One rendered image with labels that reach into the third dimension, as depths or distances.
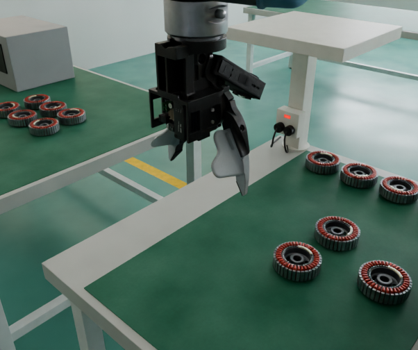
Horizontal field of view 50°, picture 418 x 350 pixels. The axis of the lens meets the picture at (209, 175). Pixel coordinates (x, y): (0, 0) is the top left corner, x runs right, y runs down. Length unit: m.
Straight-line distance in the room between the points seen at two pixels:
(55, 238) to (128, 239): 1.37
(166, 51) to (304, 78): 1.06
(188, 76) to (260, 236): 0.73
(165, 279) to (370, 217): 0.60
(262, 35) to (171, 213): 0.55
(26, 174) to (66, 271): 0.53
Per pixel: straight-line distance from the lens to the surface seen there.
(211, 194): 1.36
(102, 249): 1.18
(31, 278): 2.34
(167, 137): 0.65
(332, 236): 1.17
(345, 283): 1.10
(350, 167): 1.51
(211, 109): 0.56
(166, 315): 0.99
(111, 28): 5.49
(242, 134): 0.57
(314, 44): 1.20
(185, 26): 0.52
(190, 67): 0.54
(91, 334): 1.30
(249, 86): 0.62
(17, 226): 2.72
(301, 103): 1.58
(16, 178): 1.57
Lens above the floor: 1.47
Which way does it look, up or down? 30 degrees down
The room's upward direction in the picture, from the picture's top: straight up
